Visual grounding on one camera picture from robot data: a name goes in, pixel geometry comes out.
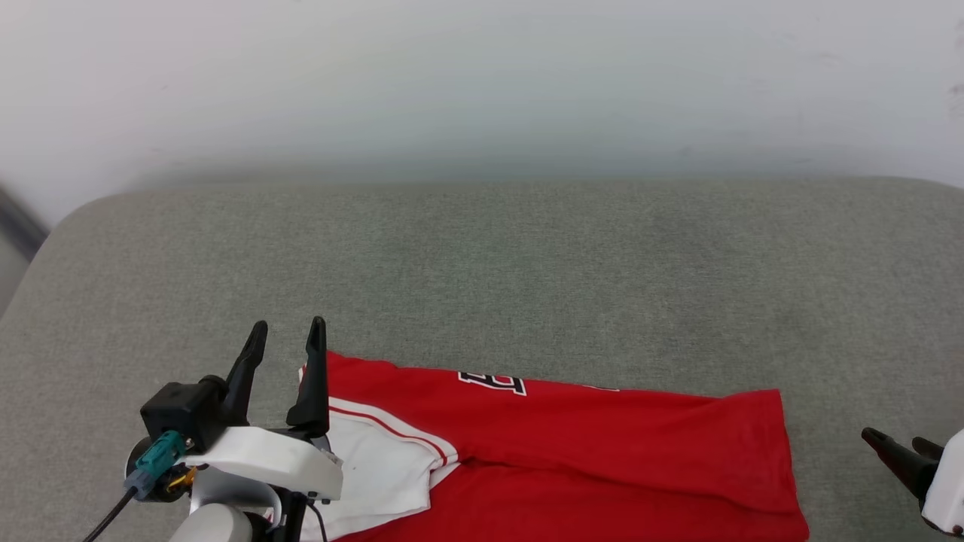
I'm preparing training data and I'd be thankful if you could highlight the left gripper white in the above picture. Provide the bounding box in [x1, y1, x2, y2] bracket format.
[183, 315, 345, 504]

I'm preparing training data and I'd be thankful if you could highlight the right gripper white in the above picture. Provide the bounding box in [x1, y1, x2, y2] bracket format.
[861, 427, 964, 537]

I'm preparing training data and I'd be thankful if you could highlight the red jersey with white sleeves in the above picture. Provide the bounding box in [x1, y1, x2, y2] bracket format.
[264, 352, 811, 542]

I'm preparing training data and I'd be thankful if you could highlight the grey fabric sofa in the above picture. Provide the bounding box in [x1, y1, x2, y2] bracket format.
[0, 176, 964, 542]

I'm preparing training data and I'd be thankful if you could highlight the thin black cable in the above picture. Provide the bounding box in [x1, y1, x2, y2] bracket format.
[304, 498, 330, 542]

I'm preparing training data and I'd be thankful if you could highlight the black cable with teal connector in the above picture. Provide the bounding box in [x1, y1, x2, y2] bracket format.
[81, 430, 189, 542]

